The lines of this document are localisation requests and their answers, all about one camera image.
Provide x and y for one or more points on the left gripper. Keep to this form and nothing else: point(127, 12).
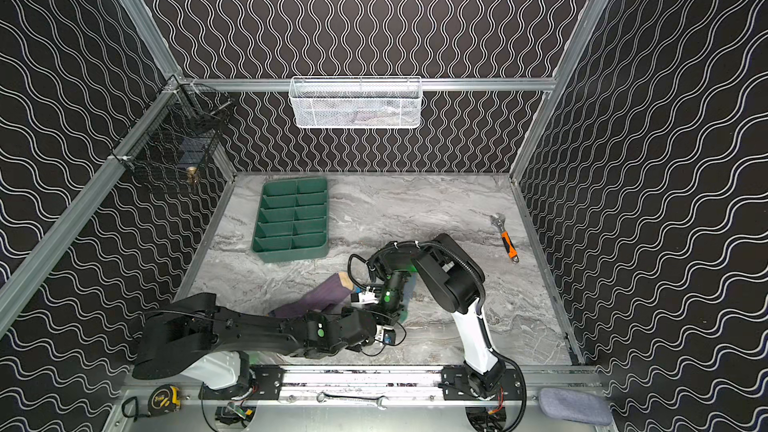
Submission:
point(365, 328)

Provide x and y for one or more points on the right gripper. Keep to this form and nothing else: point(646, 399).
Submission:
point(380, 293)

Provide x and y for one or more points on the green divided plastic tray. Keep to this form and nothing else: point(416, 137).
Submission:
point(292, 220)

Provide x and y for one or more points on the blue orange striped sock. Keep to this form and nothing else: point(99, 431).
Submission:
point(405, 297)

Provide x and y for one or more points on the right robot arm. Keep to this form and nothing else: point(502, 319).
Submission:
point(455, 282)

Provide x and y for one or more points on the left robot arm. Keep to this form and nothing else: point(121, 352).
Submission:
point(177, 336)

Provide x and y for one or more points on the purple striped sock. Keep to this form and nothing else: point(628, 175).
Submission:
point(331, 292)

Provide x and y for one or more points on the silver combination wrench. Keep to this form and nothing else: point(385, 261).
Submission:
point(378, 402)

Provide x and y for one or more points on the grey cloth pad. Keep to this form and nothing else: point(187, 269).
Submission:
point(575, 406)

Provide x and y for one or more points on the brass padlock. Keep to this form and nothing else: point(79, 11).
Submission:
point(192, 176)

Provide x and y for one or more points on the yellow black tape measure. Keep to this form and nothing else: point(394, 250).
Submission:
point(165, 399)

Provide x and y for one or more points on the aluminium front rail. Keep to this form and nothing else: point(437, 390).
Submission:
point(403, 386)

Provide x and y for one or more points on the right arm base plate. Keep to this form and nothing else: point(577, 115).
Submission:
point(462, 383)

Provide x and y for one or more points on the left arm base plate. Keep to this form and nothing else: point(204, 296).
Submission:
point(260, 383)

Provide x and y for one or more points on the orange handled adjustable wrench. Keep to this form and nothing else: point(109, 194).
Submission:
point(498, 221)

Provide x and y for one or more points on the white mesh wall basket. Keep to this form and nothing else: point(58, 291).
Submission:
point(356, 102)

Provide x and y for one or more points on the black wire wall basket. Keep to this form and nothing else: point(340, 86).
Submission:
point(186, 133)

